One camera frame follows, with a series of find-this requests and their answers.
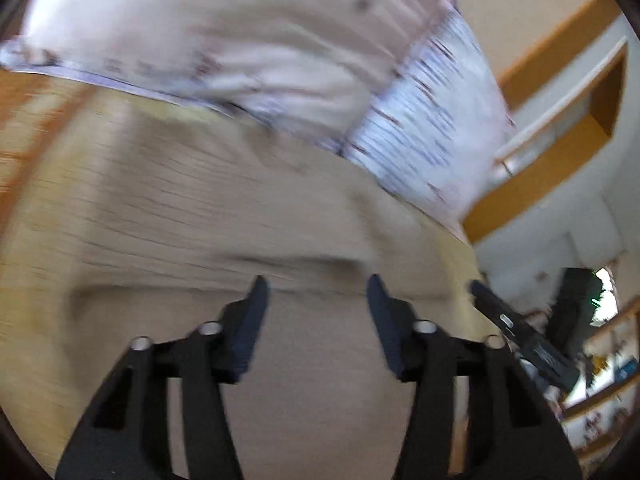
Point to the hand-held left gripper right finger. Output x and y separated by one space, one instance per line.
387 330

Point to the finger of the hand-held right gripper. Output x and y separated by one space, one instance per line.
520 332

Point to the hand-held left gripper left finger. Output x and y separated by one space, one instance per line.
248 330

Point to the beige ribbed garment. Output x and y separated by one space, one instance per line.
210 210

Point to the wooden shelf rack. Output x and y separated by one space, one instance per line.
607 400

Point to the white patterned pillow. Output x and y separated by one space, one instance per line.
240 45

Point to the wooden wall shelf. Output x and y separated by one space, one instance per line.
545 180

